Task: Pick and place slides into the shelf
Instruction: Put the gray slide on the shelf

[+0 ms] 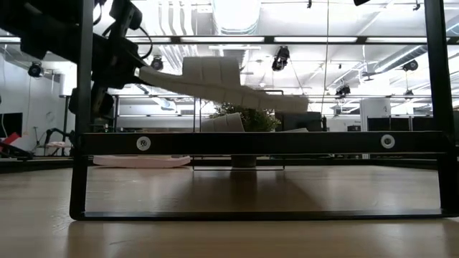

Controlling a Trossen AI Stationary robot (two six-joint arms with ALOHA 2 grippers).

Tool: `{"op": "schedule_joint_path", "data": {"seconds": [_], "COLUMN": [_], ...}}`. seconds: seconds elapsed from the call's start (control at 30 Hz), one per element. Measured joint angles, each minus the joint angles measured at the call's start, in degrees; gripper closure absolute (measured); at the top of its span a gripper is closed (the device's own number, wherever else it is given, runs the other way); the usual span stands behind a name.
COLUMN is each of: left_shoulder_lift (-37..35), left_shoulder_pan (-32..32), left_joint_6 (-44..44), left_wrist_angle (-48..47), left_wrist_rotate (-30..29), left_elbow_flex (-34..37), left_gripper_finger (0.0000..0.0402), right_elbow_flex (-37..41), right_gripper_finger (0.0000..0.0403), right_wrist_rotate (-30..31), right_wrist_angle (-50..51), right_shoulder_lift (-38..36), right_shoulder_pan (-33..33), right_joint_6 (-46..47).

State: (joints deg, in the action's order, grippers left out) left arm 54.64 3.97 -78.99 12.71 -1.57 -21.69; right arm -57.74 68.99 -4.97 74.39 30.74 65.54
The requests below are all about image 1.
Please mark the pink slide sandal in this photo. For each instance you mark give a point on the pink slide sandal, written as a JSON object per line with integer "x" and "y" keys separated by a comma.
{"x": 143, "y": 162}

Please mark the grey slide sandal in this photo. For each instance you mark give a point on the grey slide sandal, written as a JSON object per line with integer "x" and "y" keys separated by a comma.
{"x": 215, "y": 82}

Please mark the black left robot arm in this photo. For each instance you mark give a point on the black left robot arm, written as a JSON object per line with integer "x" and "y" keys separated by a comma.
{"x": 43, "y": 28}

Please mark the black ceiling spotlight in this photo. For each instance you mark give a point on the black ceiling spotlight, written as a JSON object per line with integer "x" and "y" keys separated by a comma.
{"x": 36, "y": 70}
{"x": 157, "y": 63}
{"x": 281, "y": 59}
{"x": 410, "y": 65}

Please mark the black monitor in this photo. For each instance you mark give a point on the black monitor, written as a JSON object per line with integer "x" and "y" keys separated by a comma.
{"x": 10, "y": 124}
{"x": 299, "y": 121}

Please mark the red object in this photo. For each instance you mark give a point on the red object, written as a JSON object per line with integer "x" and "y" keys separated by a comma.
{"x": 10, "y": 139}

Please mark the small green potted plant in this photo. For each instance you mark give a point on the small green potted plant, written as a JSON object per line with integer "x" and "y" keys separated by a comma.
{"x": 258, "y": 120}

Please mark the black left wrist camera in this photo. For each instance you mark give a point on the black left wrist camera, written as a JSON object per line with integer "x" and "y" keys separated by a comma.
{"x": 125, "y": 14}

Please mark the silver ceiling duct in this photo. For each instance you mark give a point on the silver ceiling duct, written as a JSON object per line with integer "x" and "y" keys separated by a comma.
{"x": 236, "y": 16}

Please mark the wooden shelf with black frame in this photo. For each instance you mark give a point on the wooden shelf with black frame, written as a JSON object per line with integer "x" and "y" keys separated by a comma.
{"x": 251, "y": 143}

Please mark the black metal rig frame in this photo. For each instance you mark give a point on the black metal rig frame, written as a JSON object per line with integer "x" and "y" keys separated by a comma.
{"x": 269, "y": 40}

